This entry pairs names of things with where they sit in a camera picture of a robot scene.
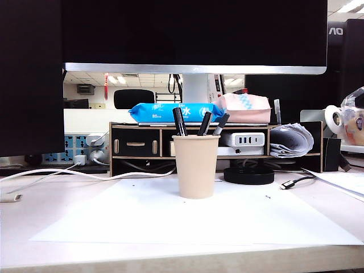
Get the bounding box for black Deli marker pen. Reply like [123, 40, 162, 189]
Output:
[172, 107, 188, 137]

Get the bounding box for black capped marker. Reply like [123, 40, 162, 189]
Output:
[198, 111, 214, 137]

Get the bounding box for beige paper cup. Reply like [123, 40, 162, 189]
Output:
[172, 134, 221, 199]

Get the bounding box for grey capped marker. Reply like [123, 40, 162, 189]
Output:
[212, 113, 231, 136]

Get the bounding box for blue wet wipes pack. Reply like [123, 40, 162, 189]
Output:
[127, 101, 228, 123]

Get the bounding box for flat white Apple box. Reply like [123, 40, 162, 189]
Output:
[217, 146, 265, 156]

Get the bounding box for black office chair back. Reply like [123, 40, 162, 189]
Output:
[113, 89, 156, 110]

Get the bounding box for white box red print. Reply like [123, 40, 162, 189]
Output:
[209, 73, 225, 102]

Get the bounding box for white USB charging hub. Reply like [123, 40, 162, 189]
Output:
[230, 132, 266, 147]

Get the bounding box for pink tissue pack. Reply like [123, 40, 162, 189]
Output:
[213, 92, 272, 123]

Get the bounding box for black round disc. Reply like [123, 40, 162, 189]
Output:
[223, 166, 276, 185]

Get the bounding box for white power adapter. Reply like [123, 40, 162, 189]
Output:
[85, 132, 106, 147]

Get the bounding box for white round plug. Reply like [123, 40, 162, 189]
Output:
[89, 149, 110, 166]

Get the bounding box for white paper sheet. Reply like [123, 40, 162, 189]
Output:
[28, 177, 364, 246]

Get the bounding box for folded grey paper stack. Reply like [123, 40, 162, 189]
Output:
[269, 122, 315, 159]

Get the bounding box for large silver bezel monitor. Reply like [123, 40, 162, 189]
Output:
[61, 0, 329, 75]

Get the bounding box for small black background monitor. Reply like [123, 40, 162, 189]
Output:
[63, 98, 90, 109]

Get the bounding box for blue power strip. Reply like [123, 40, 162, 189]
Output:
[42, 134, 110, 166]

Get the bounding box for dark monitor back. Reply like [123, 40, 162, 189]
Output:
[245, 73, 342, 123]

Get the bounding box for silver metal stand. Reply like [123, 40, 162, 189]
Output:
[300, 109, 342, 139]

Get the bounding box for black wooden desk organizer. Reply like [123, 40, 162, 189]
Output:
[109, 121, 325, 177]

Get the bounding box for white tape roll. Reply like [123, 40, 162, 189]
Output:
[325, 104, 345, 134]

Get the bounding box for small black box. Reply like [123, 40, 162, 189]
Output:
[323, 137, 342, 172]

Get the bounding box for dark black monitor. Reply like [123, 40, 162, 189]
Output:
[0, 0, 65, 166]

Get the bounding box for clear plastic bag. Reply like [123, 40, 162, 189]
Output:
[340, 86, 364, 146]

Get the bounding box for white document papers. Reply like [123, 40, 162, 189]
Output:
[301, 167, 364, 201]

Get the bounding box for black AOC monitor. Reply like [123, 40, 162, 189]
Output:
[326, 18, 364, 103]

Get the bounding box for black hanging cables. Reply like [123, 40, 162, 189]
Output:
[167, 73, 183, 94]

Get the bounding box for long white cable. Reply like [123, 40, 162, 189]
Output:
[0, 167, 177, 183]

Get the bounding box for grey wall unit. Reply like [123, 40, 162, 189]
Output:
[76, 83, 96, 95]

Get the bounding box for black cable silver connector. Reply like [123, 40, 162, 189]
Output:
[280, 175, 317, 191]

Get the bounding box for black cable plug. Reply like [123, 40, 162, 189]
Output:
[340, 153, 353, 173]

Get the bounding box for white cable with connector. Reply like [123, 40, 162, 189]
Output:
[0, 162, 82, 204]

